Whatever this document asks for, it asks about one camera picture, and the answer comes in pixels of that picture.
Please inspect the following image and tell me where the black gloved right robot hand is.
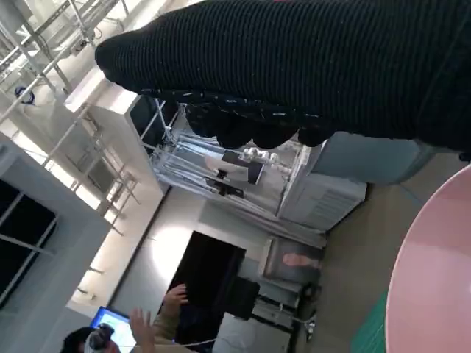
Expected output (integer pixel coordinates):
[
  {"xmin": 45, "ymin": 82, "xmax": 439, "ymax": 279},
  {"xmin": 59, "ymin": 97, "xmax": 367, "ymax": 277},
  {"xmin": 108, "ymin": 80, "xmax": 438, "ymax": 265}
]
[{"xmin": 93, "ymin": 0, "xmax": 471, "ymax": 153}]

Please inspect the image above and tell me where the pink bowl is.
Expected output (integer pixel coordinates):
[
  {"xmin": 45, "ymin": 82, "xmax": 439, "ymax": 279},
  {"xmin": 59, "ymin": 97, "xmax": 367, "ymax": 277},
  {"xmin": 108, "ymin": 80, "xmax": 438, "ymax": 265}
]
[{"xmin": 385, "ymin": 169, "xmax": 471, "ymax": 353}]

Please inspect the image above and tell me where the desktop monitor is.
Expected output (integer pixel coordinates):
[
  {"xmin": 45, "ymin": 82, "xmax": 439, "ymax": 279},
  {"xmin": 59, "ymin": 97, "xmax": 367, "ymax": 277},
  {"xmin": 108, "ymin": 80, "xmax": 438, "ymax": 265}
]
[{"xmin": 204, "ymin": 151, "xmax": 266, "ymax": 187}]

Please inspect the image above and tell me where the white louvred cabinet on castors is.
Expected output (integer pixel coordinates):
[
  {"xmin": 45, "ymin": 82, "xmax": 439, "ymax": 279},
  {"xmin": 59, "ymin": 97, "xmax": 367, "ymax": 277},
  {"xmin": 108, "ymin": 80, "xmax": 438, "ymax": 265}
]
[{"xmin": 275, "ymin": 143, "xmax": 369, "ymax": 232}]

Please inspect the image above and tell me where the glass door cabinet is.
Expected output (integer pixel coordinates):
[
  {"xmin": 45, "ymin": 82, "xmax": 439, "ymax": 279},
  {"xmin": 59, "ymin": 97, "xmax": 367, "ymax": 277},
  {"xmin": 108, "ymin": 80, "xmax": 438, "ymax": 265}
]
[{"xmin": 263, "ymin": 237, "xmax": 327, "ymax": 286}]

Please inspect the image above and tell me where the large black screen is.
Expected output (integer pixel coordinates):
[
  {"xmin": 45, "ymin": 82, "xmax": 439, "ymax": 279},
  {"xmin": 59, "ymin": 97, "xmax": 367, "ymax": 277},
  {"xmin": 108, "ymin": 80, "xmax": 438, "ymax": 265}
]
[{"xmin": 161, "ymin": 230, "xmax": 247, "ymax": 346}]

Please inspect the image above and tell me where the black office chair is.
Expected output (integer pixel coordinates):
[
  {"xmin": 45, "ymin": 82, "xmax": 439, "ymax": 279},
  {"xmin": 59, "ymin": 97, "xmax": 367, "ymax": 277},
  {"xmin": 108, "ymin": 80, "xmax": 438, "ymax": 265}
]
[{"xmin": 215, "ymin": 276, "xmax": 261, "ymax": 321}]

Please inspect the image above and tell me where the person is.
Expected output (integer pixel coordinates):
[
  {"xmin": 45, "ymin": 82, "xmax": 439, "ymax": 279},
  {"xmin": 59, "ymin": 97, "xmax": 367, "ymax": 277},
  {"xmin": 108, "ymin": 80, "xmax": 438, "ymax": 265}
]
[{"xmin": 61, "ymin": 282, "xmax": 192, "ymax": 353}]

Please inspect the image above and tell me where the dark window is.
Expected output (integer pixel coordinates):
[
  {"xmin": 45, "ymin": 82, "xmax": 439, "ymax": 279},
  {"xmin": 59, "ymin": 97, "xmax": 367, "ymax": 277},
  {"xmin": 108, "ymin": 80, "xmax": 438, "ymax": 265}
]
[{"xmin": 0, "ymin": 178, "xmax": 60, "ymax": 310}]

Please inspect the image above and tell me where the open laptop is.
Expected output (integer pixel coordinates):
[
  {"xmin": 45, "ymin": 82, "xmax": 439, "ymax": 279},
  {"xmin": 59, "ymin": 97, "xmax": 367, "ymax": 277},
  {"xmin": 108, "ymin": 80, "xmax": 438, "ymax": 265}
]
[{"xmin": 90, "ymin": 305, "xmax": 139, "ymax": 353}]

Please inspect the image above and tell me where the aluminium frame work cell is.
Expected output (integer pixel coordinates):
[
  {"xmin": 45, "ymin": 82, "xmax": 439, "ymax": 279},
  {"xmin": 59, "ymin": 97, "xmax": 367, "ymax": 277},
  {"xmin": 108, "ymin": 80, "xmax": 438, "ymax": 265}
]
[{"xmin": 149, "ymin": 99, "xmax": 314, "ymax": 240}]

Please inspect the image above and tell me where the metal ceiling cable tray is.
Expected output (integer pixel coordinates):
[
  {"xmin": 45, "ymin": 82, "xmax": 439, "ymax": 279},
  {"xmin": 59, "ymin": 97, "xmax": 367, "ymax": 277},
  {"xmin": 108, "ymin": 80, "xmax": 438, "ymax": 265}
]
[{"xmin": 0, "ymin": 0, "xmax": 148, "ymax": 107}]

